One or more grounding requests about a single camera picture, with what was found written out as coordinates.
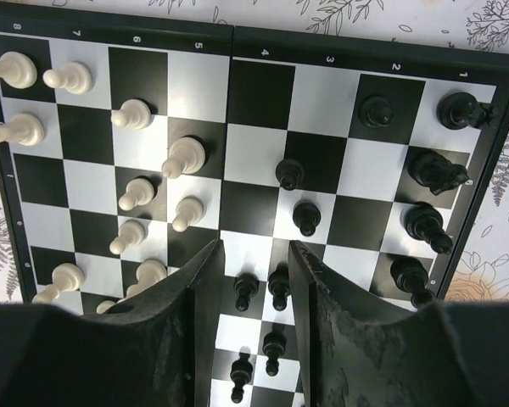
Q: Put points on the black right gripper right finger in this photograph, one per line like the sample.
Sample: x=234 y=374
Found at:
x=356 y=349

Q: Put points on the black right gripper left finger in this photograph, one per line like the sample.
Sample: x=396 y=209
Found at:
x=153 y=349

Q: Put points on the black king chess piece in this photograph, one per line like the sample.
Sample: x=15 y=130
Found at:
x=411 y=277

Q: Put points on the black bishop chess piece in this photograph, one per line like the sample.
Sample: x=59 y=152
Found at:
x=424 y=222

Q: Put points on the black knight chess piece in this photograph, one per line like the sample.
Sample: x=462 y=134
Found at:
x=434 y=171

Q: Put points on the white knight chess piece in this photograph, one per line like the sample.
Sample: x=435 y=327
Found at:
x=66 y=277

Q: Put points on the black pawn chess piece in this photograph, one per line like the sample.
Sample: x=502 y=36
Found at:
x=289 y=174

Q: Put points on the white queen chess piece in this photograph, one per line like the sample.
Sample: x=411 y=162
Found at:
x=186 y=155

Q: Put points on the white bishop chess piece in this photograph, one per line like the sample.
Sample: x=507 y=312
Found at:
x=24 y=129

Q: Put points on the black rook chess piece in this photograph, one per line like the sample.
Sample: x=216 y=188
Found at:
x=459 y=110

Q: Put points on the white pawn chess piece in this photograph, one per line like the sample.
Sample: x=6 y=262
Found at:
x=73 y=77

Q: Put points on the white rook chess piece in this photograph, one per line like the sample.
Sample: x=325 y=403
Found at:
x=17 y=70

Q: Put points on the white pawn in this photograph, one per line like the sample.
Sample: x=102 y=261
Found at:
x=148 y=273
x=133 y=113
x=130 y=233
x=189 y=211
x=138 y=192

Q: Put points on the black and white chessboard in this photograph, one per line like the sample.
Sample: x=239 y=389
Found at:
x=216 y=215

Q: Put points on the black pawn near corner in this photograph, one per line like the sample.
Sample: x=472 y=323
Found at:
x=376 y=112

